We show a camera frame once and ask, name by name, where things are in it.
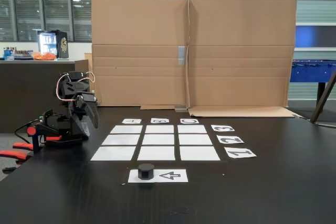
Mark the black octagonal token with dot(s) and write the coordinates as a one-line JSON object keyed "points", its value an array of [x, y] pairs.
{"points": [[145, 172]]}

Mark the white paper grid square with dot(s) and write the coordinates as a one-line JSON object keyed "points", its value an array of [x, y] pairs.
{"points": [[200, 153], [113, 153], [126, 129], [159, 129], [158, 139], [195, 139], [120, 139], [192, 129], [156, 153]]}

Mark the paper label letter A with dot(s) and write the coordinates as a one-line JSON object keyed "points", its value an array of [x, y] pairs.
{"points": [[124, 121]]}

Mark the black clamp with red knob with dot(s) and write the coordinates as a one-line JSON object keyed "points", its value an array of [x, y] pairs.
{"points": [[31, 130]]}

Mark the dark brown counter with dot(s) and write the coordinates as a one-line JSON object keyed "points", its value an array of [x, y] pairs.
{"points": [[26, 90]]}

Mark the black mini fridge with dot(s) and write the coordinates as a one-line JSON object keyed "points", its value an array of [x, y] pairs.
{"points": [[63, 44]]}

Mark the orange plastic bag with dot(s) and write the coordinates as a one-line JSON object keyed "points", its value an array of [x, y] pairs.
{"points": [[44, 56]]}

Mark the grey tape strip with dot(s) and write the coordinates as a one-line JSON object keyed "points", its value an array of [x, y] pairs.
{"points": [[181, 108], [182, 55]]}

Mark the brown cardboard panel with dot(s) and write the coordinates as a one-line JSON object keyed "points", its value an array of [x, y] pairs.
{"points": [[139, 24], [241, 24]]}

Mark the paper label letter C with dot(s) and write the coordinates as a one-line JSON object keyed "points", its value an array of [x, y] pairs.
{"points": [[182, 121]]}

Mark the white arrow paper sheet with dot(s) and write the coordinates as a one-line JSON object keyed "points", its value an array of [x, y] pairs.
{"points": [[173, 176]]}

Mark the paper label number 3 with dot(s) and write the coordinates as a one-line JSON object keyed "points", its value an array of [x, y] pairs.
{"points": [[214, 127]]}

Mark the paper label number 2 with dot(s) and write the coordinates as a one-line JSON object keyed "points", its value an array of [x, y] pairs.
{"points": [[221, 142]]}

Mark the paper label number 1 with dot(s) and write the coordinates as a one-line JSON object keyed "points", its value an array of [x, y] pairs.
{"points": [[231, 155]]}

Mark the blue foosball table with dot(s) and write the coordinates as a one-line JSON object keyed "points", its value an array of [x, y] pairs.
{"points": [[312, 73]]}

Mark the dark wooden stand leg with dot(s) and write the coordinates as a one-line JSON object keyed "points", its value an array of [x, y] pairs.
{"points": [[323, 98]]}

